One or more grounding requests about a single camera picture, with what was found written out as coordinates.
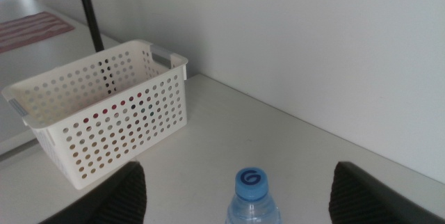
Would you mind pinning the black vertical pole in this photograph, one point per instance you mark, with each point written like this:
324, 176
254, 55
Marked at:
88, 12

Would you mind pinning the clear water bottle blue cap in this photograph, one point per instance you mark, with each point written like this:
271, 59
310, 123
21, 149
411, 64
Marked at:
251, 182

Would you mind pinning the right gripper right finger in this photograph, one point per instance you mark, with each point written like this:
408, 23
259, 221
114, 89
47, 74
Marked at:
361, 199

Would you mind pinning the red striped mat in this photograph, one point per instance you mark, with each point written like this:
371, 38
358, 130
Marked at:
31, 31

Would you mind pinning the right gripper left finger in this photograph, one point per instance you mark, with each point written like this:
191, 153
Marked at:
118, 199

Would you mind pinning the red cola can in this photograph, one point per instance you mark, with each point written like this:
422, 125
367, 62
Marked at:
114, 106

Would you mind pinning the white perforated plastic basket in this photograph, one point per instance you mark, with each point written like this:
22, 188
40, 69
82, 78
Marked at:
104, 96

